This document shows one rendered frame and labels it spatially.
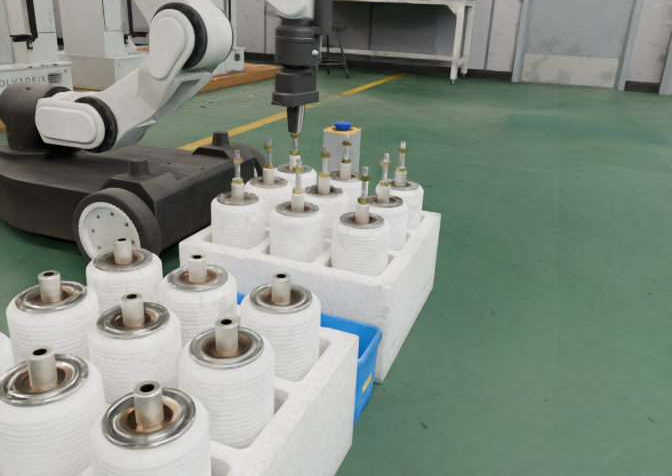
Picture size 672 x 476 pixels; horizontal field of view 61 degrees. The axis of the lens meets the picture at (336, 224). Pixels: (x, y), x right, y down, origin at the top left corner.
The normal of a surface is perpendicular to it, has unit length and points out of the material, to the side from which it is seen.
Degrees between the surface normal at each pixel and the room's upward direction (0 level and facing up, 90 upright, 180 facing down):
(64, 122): 90
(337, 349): 0
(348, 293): 90
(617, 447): 0
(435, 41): 90
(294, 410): 0
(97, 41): 90
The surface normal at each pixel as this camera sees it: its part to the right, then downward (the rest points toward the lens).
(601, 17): -0.35, 0.32
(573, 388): 0.04, -0.94
